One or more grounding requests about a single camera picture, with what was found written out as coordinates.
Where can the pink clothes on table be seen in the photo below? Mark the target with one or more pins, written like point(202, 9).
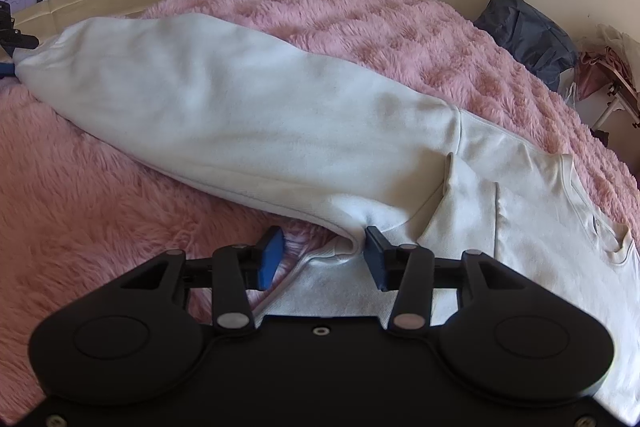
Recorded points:
point(595, 69)

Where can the small folding table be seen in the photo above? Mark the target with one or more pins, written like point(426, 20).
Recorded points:
point(622, 92)

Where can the dark blue bag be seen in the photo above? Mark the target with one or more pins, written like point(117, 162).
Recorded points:
point(530, 32)

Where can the clear plastic bag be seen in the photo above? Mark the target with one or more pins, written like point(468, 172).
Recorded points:
point(617, 42)

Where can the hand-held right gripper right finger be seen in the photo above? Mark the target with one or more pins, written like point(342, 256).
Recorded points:
point(376, 262)

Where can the pink fluffy blanket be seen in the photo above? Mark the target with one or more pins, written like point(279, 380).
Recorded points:
point(360, 22)

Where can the white printed t-shirt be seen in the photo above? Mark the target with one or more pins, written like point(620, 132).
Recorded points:
point(250, 107)

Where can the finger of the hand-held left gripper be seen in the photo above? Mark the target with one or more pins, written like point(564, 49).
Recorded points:
point(6, 70)
point(17, 41)

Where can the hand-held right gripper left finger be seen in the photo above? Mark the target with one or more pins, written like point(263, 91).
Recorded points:
point(270, 259)

